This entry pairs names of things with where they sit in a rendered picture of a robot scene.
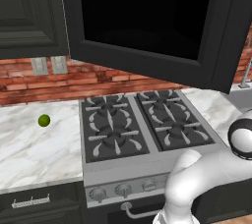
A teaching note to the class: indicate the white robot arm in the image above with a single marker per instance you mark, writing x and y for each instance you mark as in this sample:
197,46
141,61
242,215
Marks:
197,179

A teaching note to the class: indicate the grey gas hob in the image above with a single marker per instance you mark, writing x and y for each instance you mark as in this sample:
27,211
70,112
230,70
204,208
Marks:
144,142

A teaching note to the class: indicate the dark drawer front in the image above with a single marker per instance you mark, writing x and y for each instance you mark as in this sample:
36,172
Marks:
42,203

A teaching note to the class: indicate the green lime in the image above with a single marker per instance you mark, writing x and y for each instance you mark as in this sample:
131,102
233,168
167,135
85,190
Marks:
44,120

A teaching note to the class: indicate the black oven door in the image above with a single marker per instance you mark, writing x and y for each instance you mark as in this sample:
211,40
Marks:
131,214

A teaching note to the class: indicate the grey sink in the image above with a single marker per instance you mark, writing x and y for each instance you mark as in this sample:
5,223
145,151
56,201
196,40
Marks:
241,98

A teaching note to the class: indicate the grey sink tap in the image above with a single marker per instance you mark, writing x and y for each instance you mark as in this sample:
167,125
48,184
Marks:
246,74

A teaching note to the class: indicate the grey wall socket plate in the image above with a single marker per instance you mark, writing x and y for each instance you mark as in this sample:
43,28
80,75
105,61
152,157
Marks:
39,66
59,64

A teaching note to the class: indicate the grey hob knob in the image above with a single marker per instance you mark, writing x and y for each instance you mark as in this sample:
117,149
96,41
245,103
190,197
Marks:
149,185
123,190
98,194

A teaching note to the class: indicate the dark wall cupboard door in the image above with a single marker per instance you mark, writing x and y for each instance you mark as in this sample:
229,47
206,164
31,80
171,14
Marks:
29,11

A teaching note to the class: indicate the black microwave oven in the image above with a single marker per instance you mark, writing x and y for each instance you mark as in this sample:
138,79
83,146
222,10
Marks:
157,21

